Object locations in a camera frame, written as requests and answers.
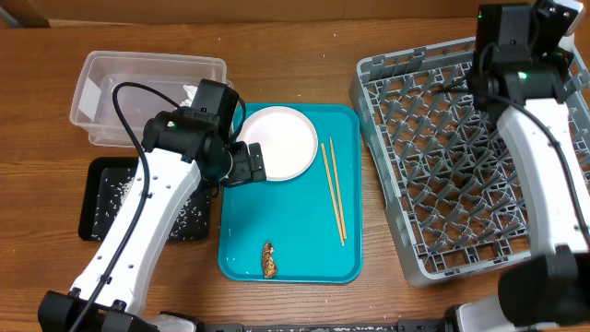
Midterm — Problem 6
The white napkin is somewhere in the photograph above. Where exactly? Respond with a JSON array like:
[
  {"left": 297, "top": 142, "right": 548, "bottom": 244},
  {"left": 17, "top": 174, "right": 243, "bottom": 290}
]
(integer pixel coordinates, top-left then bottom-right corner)
[{"left": 180, "top": 85, "right": 198, "bottom": 107}]

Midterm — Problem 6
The brown food scrap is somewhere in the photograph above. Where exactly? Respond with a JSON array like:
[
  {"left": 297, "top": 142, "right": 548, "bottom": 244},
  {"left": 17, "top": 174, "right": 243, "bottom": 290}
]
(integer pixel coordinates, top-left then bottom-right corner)
[{"left": 262, "top": 243, "right": 277, "bottom": 279}]

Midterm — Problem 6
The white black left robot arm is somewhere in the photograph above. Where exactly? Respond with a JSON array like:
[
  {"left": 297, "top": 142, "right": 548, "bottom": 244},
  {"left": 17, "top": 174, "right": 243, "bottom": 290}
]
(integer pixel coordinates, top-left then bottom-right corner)
[{"left": 38, "top": 107, "right": 266, "bottom": 331}]

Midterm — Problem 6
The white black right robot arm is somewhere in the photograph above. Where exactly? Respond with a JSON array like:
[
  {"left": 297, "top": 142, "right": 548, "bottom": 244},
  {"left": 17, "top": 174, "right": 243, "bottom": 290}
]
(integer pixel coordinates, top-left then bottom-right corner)
[{"left": 448, "top": 64, "right": 589, "bottom": 331}]

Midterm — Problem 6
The white round plate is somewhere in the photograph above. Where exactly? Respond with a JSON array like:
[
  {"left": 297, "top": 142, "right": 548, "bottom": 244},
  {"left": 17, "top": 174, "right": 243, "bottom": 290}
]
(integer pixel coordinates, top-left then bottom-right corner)
[{"left": 238, "top": 106, "right": 319, "bottom": 182}]

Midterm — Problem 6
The left wooden chopstick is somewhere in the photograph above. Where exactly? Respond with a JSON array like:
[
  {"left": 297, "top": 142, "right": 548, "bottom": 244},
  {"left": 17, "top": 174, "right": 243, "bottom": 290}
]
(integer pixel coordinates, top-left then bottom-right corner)
[{"left": 320, "top": 143, "right": 345, "bottom": 247}]

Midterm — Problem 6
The teal plastic tray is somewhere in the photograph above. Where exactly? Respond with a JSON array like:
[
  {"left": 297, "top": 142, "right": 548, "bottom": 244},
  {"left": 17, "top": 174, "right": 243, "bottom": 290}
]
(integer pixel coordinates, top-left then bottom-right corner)
[{"left": 218, "top": 103, "right": 363, "bottom": 284}]

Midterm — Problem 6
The clear plastic bin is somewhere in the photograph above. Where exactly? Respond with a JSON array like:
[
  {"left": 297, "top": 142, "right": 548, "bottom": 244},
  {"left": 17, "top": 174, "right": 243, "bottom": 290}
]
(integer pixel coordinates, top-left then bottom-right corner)
[{"left": 69, "top": 51, "right": 227, "bottom": 148}]

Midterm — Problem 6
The spilled rice pile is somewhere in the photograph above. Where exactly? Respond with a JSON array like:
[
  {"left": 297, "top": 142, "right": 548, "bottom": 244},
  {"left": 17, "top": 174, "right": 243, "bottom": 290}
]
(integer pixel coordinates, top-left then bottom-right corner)
[{"left": 88, "top": 168, "right": 211, "bottom": 242}]

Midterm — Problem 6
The black plastic tray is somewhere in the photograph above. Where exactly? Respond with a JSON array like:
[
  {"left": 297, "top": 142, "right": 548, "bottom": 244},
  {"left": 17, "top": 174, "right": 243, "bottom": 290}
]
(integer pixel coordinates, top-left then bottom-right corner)
[{"left": 78, "top": 157, "right": 211, "bottom": 242}]

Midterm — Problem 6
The grey plastic dish rack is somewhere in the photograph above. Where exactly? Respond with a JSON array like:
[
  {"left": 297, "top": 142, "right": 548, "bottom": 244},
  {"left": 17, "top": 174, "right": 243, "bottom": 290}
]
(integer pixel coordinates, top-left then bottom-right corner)
[{"left": 349, "top": 38, "right": 587, "bottom": 287}]

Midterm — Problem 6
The black rail at table edge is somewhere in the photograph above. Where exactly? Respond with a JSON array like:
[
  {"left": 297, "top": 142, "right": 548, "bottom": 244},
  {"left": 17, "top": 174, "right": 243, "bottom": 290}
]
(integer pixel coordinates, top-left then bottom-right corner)
[{"left": 197, "top": 318, "right": 456, "bottom": 332}]

